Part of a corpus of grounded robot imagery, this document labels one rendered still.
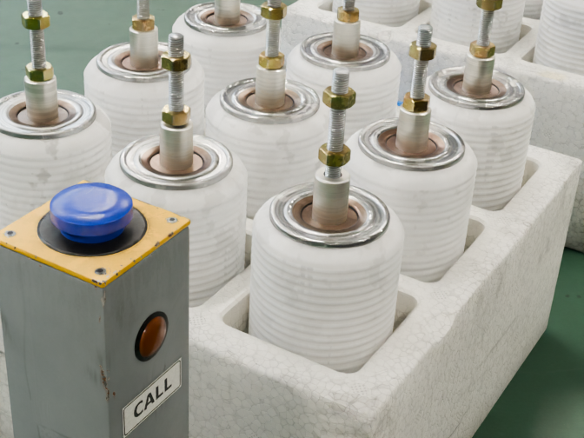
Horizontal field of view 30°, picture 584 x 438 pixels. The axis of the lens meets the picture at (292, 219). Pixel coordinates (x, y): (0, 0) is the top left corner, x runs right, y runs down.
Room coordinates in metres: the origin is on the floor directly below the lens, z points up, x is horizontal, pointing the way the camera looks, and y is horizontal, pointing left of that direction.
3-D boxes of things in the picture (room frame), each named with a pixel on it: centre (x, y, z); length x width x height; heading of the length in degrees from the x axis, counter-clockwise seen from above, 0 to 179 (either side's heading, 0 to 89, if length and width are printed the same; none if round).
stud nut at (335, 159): (0.58, -0.02, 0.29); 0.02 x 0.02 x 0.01; 1
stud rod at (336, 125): (0.58, -0.02, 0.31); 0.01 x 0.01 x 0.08
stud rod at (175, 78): (0.64, 0.08, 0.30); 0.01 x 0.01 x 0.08
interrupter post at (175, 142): (0.64, 0.08, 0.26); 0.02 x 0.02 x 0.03
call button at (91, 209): (0.45, 0.10, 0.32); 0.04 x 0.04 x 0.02
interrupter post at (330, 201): (0.58, -0.02, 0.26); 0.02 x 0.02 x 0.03
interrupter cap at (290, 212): (0.58, -0.02, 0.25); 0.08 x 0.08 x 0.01
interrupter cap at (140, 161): (0.64, 0.08, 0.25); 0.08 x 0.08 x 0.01
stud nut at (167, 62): (0.64, 0.08, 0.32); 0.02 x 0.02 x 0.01; 23
